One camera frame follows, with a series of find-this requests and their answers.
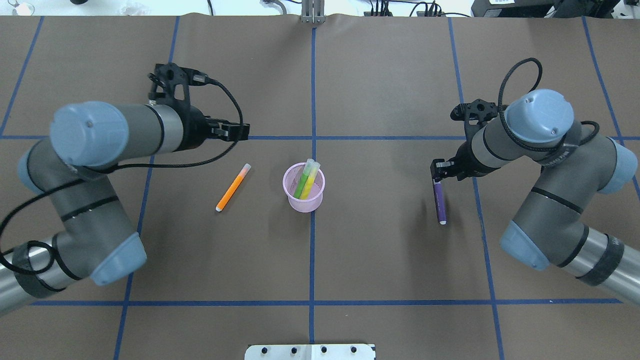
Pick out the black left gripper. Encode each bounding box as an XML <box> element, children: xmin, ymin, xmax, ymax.
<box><xmin>175</xmin><ymin>107</ymin><xmax>250</xmax><ymax>152</ymax></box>

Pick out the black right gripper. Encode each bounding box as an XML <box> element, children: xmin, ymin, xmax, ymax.
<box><xmin>432</xmin><ymin>142</ymin><xmax>483</xmax><ymax>183</ymax></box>

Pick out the purple marker pen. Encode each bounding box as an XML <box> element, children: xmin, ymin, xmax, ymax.
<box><xmin>432</xmin><ymin>180</ymin><xmax>448</xmax><ymax>226</ymax></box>

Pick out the orange marker pen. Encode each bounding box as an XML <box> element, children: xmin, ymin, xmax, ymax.
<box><xmin>215</xmin><ymin>163</ymin><xmax>252</xmax><ymax>213</ymax></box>

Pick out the green marker pen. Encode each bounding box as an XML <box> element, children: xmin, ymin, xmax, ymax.
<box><xmin>294</xmin><ymin>158</ymin><xmax>315</xmax><ymax>199</ymax></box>

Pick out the yellow marker pen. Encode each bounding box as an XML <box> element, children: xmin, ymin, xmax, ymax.
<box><xmin>299</xmin><ymin>161</ymin><xmax>321</xmax><ymax>200</ymax></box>

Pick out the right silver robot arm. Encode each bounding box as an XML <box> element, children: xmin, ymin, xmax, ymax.
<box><xmin>430</xmin><ymin>89</ymin><xmax>639</xmax><ymax>305</ymax></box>

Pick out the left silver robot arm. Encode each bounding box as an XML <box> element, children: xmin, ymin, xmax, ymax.
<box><xmin>1</xmin><ymin>101</ymin><xmax>250</xmax><ymax>315</ymax></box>

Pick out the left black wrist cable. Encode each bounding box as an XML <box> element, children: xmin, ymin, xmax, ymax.
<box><xmin>0</xmin><ymin>77</ymin><xmax>245</xmax><ymax>276</ymax></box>

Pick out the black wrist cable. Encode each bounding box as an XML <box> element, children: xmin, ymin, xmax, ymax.
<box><xmin>498</xmin><ymin>58</ymin><xmax>601</xmax><ymax>153</ymax></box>
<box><xmin>0</xmin><ymin>77</ymin><xmax>245</xmax><ymax>276</ymax></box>

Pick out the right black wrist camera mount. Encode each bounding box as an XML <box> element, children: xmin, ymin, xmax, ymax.
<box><xmin>449</xmin><ymin>99</ymin><xmax>499</xmax><ymax>142</ymax></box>

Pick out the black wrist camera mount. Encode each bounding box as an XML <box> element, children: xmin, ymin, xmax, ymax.
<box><xmin>147</xmin><ymin>63</ymin><xmax>209</xmax><ymax>110</ymax></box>
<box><xmin>449</xmin><ymin>99</ymin><xmax>499</xmax><ymax>142</ymax></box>

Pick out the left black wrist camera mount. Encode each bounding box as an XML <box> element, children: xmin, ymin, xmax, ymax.
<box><xmin>147</xmin><ymin>63</ymin><xmax>209</xmax><ymax>110</ymax></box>

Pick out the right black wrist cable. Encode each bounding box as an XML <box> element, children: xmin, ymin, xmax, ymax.
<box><xmin>498</xmin><ymin>58</ymin><xmax>601</xmax><ymax>153</ymax></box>

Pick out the aluminium frame post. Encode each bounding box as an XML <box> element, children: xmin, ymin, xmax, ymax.
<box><xmin>300</xmin><ymin>0</ymin><xmax>326</xmax><ymax>25</ymax></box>

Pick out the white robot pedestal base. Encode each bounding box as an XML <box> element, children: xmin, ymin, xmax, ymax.
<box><xmin>244</xmin><ymin>343</ymin><xmax>377</xmax><ymax>360</ymax></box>

